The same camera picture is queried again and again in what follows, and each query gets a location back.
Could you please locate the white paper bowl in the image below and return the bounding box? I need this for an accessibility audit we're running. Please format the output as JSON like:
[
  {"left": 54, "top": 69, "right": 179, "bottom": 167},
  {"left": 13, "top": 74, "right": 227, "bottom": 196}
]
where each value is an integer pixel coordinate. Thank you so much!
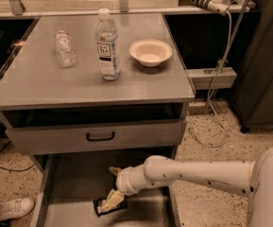
[{"left": 129, "top": 39, "right": 173, "bottom": 67}]

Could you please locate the black rxbar chocolate wrapper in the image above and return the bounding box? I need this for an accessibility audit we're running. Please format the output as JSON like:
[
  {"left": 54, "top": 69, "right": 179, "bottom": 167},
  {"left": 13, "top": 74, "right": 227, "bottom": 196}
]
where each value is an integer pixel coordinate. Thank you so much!
[{"left": 93, "top": 199, "right": 128, "bottom": 217}]

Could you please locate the grey top drawer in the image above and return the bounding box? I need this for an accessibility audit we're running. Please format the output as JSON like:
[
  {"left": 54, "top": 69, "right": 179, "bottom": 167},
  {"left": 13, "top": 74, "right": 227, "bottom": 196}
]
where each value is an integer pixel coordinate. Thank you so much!
[{"left": 7, "top": 119, "right": 186, "bottom": 155}]

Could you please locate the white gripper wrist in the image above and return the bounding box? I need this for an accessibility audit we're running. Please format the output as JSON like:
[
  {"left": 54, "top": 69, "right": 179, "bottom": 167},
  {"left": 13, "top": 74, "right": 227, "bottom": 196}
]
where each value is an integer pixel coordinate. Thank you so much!
[{"left": 97, "top": 165, "right": 149, "bottom": 214}]

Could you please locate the black drawer handle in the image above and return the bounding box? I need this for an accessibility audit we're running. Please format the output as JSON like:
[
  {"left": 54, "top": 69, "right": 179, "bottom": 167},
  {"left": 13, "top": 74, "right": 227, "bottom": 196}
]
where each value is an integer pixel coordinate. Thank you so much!
[{"left": 86, "top": 131, "right": 115, "bottom": 142}]

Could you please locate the white sneaker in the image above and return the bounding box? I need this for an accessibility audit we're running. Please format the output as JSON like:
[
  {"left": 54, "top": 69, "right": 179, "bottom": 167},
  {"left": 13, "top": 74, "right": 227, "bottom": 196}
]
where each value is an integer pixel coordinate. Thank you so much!
[{"left": 0, "top": 198, "right": 35, "bottom": 221}]

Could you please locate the upright tea bottle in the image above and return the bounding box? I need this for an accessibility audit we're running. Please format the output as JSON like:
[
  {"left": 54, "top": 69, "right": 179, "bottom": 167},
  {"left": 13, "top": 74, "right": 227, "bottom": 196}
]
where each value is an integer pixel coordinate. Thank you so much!
[{"left": 94, "top": 9, "right": 121, "bottom": 80}]

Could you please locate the white power cable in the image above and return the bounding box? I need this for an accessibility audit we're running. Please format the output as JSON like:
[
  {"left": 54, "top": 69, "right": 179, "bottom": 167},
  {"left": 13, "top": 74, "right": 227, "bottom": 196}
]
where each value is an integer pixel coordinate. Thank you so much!
[{"left": 187, "top": 10, "right": 232, "bottom": 148}]

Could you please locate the white power strip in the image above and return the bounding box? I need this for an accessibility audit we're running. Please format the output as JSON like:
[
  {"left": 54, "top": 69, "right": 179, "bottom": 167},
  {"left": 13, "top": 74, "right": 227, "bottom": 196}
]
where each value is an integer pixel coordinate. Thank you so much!
[{"left": 187, "top": 0, "right": 229, "bottom": 16}]

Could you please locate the grey drawer cabinet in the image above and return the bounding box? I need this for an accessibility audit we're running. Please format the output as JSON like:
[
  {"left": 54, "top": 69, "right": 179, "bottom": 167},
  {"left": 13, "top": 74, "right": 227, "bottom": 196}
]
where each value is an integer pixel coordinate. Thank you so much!
[{"left": 0, "top": 13, "right": 194, "bottom": 169}]

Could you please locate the open grey middle drawer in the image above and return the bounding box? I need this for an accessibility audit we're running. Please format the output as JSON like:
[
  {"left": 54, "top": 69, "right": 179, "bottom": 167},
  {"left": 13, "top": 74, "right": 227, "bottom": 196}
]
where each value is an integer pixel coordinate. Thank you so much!
[{"left": 30, "top": 148, "right": 180, "bottom": 227}]

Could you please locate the grey metal rail beam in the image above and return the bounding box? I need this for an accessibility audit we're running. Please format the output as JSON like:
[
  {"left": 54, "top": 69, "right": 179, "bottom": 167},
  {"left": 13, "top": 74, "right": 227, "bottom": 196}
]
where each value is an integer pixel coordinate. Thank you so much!
[{"left": 186, "top": 67, "right": 237, "bottom": 90}]

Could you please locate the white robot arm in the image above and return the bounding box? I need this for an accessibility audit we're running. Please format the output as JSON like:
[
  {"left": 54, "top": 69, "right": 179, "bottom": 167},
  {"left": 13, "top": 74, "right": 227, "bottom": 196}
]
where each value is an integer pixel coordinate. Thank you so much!
[{"left": 95, "top": 147, "right": 273, "bottom": 227}]

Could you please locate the black floor cable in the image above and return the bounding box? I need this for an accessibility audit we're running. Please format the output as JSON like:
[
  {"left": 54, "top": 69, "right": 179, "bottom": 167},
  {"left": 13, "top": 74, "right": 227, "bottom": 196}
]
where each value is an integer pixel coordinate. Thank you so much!
[{"left": 0, "top": 140, "right": 36, "bottom": 173}]

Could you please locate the metal frame shelf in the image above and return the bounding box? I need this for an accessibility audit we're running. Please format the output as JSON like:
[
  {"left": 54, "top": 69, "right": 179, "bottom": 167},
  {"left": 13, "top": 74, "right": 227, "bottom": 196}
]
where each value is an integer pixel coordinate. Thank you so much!
[{"left": 0, "top": 0, "right": 257, "bottom": 19}]

